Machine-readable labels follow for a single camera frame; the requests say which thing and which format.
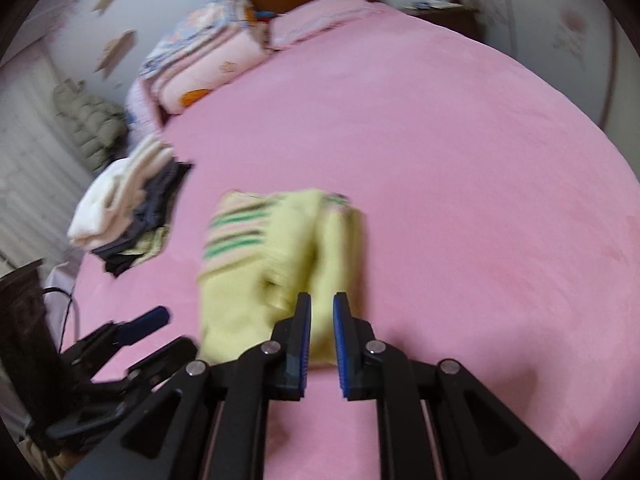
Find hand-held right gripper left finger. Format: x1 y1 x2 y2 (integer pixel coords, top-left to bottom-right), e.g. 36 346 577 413
62 291 313 480

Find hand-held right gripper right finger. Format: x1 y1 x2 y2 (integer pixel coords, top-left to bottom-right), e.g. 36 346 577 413
332 291 581 480

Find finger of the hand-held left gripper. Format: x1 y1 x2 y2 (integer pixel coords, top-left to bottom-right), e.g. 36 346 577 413
60 306 171 367
124 336 202 391

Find yellow knitted cardigan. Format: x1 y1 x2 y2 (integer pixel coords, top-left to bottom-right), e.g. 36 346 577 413
197 188 366 368

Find stack of folded clothes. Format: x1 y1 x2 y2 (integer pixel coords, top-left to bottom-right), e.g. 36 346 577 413
67 135 176 252

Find black folded garment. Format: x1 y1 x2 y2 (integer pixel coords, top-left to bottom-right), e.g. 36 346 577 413
92 239 152 277

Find pale yellow folded garment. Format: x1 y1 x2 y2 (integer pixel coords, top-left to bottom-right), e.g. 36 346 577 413
121 224 172 257

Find dark wooden furniture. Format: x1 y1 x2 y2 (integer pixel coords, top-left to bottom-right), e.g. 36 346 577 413
0 259 64 427

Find grey folded jeans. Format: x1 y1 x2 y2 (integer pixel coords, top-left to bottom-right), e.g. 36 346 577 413
127 160 194 242

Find pink bed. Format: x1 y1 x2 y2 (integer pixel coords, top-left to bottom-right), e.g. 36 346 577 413
62 0 640 480

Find white patterned curtain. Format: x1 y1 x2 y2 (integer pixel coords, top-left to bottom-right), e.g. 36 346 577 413
0 55 97 277

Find green puffer jacket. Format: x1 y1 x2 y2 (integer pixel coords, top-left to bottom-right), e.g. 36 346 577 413
52 80 129 174

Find pink folded quilt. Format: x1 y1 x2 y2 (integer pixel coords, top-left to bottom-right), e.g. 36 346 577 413
154 24 272 114

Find floral folded quilt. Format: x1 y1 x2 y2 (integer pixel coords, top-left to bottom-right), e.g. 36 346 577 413
139 0 262 82

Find pink pillow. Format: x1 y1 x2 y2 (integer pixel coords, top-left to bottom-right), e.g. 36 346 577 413
269 0 387 52

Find wooden nightstand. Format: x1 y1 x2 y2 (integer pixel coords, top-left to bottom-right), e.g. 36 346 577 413
400 2 482 42

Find papers on nightstand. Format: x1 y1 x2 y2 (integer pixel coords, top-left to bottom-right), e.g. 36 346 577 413
409 0 464 12

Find floral wardrobe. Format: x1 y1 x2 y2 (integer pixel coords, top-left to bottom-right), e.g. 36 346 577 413
440 0 640 182

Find black cable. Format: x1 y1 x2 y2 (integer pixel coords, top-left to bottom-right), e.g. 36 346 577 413
42 285 84 352

